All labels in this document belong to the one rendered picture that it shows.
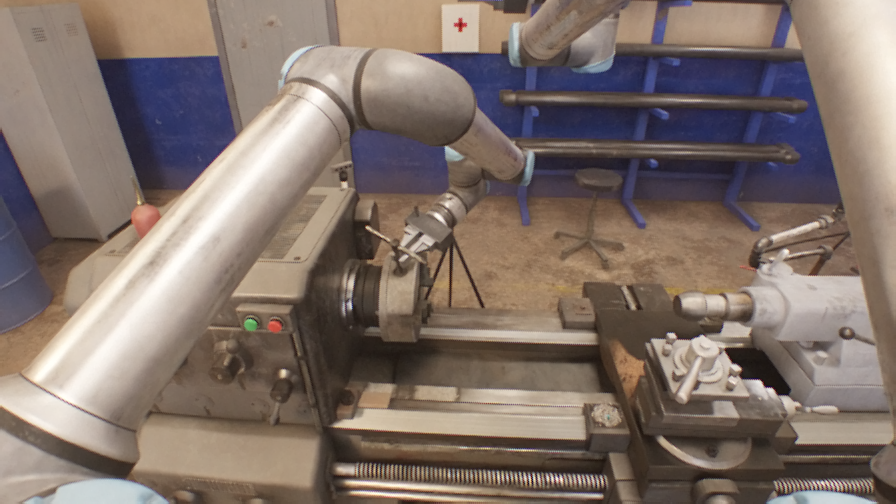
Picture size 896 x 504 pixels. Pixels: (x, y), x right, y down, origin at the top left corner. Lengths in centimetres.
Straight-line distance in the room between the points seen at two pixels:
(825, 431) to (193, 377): 168
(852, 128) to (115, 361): 67
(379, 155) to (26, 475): 406
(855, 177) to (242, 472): 135
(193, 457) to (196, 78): 386
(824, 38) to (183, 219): 63
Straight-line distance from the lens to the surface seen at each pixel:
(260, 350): 116
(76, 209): 464
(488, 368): 159
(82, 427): 49
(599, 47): 105
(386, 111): 62
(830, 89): 51
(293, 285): 104
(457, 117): 65
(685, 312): 139
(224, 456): 142
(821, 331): 156
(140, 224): 130
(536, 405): 138
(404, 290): 117
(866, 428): 171
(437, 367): 159
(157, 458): 152
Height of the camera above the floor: 189
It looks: 29 degrees down
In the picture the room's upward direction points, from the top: straight up
